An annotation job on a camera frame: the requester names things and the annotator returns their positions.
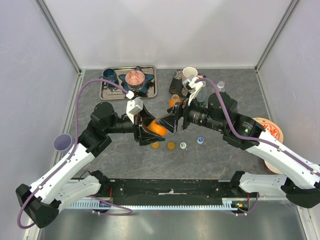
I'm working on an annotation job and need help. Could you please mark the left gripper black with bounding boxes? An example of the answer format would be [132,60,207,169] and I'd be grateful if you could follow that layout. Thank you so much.
[105,103,165,146]

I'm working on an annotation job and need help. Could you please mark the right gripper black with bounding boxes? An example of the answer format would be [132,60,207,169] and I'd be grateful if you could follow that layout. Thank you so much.
[155,90,226,134]

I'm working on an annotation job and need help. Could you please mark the orange juice bottle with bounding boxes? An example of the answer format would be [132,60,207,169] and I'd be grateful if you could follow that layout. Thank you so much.
[147,119,168,137]
[169,94,181,108]

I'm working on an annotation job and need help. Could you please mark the white green bottle cap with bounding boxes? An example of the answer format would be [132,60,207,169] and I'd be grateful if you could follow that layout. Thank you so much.
[179,142,187,150]

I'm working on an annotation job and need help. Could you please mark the water bottle green label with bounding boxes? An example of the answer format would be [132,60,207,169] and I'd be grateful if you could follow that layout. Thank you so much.
[196,82,208,107]

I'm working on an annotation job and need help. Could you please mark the blue white bottle cap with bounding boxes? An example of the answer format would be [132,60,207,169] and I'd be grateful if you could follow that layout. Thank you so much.
[197,137,204,145]

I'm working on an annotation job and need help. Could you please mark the clear plastic bottle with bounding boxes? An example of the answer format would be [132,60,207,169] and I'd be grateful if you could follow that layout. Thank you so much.
[217,81,226,93]

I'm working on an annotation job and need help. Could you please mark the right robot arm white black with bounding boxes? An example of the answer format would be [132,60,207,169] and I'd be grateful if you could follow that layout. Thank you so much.
[156,92,320,209]

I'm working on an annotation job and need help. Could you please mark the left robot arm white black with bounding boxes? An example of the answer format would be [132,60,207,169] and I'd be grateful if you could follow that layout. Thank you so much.
[15,98,167,229]

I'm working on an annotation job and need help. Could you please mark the black floral square plate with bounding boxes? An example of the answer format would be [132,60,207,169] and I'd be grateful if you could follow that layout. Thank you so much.
[169,69,205,97]

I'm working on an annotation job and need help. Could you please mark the blue star-shaped plate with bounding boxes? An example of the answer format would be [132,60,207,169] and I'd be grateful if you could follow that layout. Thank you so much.
[118,66,155,94]

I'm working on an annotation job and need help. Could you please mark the metal tray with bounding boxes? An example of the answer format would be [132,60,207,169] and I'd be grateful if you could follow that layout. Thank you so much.
[99,65,158,101]

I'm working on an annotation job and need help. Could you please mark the pink mug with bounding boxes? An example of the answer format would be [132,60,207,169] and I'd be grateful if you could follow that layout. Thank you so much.
[181,66,203,83]

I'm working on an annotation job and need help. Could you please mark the blue mug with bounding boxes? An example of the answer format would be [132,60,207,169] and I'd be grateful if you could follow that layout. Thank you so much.
[100,68,119,84]

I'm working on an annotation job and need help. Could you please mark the purple cup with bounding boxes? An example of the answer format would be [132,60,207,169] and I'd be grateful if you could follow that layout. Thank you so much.
[53,133,73,153]

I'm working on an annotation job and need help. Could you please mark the beige plate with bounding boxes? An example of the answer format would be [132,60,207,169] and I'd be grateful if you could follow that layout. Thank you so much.
[253,117,284,143]

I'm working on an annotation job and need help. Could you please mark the red white patterned bowl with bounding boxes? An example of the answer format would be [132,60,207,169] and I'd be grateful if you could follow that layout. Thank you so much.
[261,122,281,140]

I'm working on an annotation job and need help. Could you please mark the white bowl red rim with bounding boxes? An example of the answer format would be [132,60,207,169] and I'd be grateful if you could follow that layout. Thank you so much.
[263,160,283,175]

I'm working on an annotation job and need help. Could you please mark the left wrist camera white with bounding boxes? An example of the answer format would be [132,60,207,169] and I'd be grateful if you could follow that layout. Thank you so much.
[125,90,144,124]

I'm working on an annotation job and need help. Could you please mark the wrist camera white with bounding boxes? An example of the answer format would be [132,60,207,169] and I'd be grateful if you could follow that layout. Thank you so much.
[125,90,144,124]
[183,77,206,106]

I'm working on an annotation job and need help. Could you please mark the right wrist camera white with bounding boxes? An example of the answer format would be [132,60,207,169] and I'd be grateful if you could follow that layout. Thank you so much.
[183,77,206,106]

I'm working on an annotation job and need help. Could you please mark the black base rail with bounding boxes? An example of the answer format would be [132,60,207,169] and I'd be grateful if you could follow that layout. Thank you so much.
[86,170,257,206]

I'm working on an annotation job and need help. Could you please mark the slotted cable duct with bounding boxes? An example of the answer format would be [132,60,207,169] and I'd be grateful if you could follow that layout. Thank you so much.
[67,198,260,212]

